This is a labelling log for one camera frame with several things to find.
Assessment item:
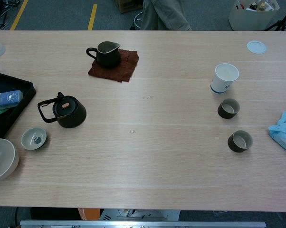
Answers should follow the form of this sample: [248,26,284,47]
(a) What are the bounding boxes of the white round table cap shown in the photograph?
[247,40,267,55]

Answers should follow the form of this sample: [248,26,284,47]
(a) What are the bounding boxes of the white storage bin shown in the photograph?
[228,0,280,31]

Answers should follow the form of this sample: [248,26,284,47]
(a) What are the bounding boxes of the dark brown teacup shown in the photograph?
[227,130,254,153]
[217,98,241,119]

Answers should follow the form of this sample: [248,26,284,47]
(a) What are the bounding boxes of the person legs in khaki trousers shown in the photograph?
[140,0,192,31]

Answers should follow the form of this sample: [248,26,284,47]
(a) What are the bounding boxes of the white paper cup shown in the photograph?
[210,63,240,95]

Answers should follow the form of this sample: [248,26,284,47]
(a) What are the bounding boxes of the large beige bowl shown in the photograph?
[0,138,19,183]

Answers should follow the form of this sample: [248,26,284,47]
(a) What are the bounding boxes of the chrome stool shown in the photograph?
[130,10,143,31]

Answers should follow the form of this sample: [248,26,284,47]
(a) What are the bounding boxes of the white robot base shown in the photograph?
[99,209,181,221]

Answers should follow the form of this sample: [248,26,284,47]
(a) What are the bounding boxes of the red-brown cloth mat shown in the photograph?
[87,48,139,84]

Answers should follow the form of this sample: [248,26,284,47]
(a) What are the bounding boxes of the black tray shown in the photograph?
[0,70,37,141]

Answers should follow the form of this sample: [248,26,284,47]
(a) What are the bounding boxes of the orange brown box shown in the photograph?
[77,208,101,220]

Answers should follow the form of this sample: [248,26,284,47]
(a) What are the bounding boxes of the aluminium rail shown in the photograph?
[19,219,267,228]

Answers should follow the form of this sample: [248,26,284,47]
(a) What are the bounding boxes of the black pitcher with handle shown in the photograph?
[86,41,122,69]

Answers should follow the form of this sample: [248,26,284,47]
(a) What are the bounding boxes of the blue tissue packet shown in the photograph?
[0,89,24,110]

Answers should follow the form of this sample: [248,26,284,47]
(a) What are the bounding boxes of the black teapot with loop handle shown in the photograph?
[37,92,87,129]

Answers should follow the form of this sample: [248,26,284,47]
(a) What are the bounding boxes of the black tripod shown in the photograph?
[264,0,286,31]

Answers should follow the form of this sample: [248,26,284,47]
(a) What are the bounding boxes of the cardboard box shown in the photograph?
[112,0,143,14]

